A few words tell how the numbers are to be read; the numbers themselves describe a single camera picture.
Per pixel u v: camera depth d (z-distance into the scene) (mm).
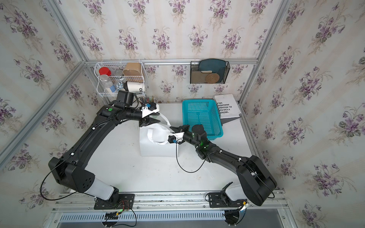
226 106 1075
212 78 974
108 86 902
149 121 649
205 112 1147
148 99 1043
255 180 421
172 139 642
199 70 928
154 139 720
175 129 744
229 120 1041
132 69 884
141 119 638
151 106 593
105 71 924
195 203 735
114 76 924
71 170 393
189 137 688
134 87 927
